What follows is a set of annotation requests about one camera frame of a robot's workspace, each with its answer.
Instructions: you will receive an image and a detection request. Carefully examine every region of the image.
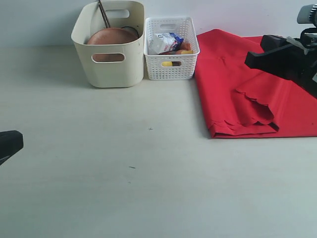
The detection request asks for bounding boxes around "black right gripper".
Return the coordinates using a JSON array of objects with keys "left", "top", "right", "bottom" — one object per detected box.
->
[{"left": 245, "top": 28, "right": 317, "bottom": 98}]

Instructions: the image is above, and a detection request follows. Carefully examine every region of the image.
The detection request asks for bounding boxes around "red tablecloth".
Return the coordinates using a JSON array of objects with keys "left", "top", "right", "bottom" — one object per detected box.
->
[{"left": 195, "top": 29, "right": 317, "bottom": 138}]

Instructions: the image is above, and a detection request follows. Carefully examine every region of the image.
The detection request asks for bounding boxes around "yellow cheese wedge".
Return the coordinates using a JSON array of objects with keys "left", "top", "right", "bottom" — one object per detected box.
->
[{"left": 173, "top": 50, "right": 194, "bottom": 55}]

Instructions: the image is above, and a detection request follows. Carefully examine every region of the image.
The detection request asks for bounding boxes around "yellow lemon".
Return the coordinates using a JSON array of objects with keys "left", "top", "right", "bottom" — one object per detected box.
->
[{"left": 161, "top": 61, "right": 173, "bottom": 67}]

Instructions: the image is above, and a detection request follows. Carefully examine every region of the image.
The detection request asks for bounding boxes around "blue and white milk carton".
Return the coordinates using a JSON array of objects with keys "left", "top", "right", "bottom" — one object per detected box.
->
[{"left": 148, "top": 33, "right": 184, "bottom": 55}]

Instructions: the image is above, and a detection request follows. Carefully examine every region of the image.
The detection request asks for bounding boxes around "round brown wooden plate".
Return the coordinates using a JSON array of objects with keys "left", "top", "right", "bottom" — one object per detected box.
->
[{"left": 87, "top": 28, "right": 138, "bottom": 62}]

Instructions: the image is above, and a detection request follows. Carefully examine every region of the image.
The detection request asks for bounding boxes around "dark wooden chopstick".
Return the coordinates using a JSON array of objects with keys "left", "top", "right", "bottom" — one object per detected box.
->
[{"left": 98, "top": 0, "right": 110, "bottom": 28}]

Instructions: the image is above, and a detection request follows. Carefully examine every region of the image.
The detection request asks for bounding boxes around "stainless steel cup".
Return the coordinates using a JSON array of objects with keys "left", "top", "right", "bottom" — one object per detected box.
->
[{"left": 122, "top": 26, "right": 139, "bottom": 38}]

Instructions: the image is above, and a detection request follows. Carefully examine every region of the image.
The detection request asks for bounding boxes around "white perforated plastic basket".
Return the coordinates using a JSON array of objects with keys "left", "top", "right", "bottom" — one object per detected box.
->
[{"left": 144, "top": 16, "right": 200, "bottom": 81}]

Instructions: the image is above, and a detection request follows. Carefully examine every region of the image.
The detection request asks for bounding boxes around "cream plastic storage bin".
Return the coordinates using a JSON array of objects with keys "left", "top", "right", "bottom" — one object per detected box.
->
[{"left": 71, "top": 0, "right": 145, "bottom": 88}]

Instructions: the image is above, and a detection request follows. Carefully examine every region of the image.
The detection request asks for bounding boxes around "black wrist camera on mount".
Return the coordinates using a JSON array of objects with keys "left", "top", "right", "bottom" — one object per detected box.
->
[{"left": 297, "top": 4, "right": 317, "bottom": 26}]

